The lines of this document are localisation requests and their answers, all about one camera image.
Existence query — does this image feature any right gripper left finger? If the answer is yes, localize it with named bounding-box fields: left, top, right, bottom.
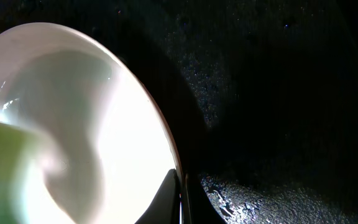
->
left=135, top=169, right=180, bottom=224

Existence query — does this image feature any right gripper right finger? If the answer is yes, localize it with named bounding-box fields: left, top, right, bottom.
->
left=183, top=174, right=225, bottom=224

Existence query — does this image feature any white pink plate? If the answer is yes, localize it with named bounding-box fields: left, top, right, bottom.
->
left=0, top=23, right=181, bottom=223

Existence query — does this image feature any green sponge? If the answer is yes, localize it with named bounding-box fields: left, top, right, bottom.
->
left=0, top=123, right=38, bottom=223

